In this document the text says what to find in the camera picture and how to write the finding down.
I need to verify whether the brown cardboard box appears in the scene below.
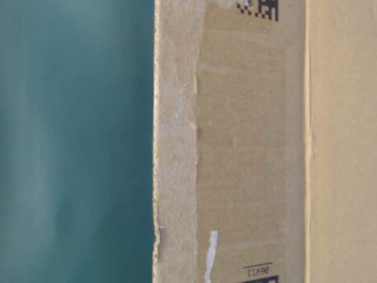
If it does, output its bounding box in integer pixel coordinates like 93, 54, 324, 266
153, 1, 376, 282

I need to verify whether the blue table cloth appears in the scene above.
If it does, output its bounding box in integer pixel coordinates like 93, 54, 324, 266
1, 1, 154, 282

